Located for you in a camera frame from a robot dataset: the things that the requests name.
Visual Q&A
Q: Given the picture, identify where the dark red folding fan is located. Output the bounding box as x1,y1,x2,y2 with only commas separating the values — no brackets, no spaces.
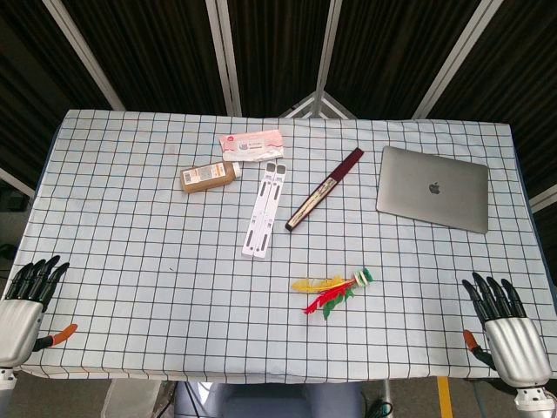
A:
285,147,366,233

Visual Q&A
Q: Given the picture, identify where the colourful feather shuttlecock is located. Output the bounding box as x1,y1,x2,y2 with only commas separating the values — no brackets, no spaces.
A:
291,267,374,323

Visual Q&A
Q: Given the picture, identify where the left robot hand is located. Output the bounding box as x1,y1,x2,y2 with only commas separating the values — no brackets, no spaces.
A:
0,255,79,369

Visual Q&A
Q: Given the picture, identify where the white framed dark partition screen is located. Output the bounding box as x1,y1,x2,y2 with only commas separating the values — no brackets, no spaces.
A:
0,0,557,214

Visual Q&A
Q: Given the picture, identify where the white checked tablecloth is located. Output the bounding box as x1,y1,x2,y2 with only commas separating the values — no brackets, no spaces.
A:
2,108,557,385

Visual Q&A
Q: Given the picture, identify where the white folding laptop stand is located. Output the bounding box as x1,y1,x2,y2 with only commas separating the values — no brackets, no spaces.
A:
241,159,288,260

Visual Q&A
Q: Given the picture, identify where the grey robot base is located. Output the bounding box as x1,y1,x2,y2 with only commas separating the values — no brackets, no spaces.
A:
173,381,365,418

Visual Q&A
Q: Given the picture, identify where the pink white plastic packet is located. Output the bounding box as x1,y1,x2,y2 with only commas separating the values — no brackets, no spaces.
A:
218,128,285,163

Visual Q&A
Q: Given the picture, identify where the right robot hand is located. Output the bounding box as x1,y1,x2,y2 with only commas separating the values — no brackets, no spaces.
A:
461,272,553,389

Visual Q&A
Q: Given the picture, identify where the brown juice bottle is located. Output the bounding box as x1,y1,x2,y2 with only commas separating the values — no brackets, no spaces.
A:
179,160,243,192

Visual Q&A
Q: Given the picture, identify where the grey apple laptop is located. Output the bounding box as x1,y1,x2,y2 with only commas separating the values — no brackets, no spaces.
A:
375,145,490,235

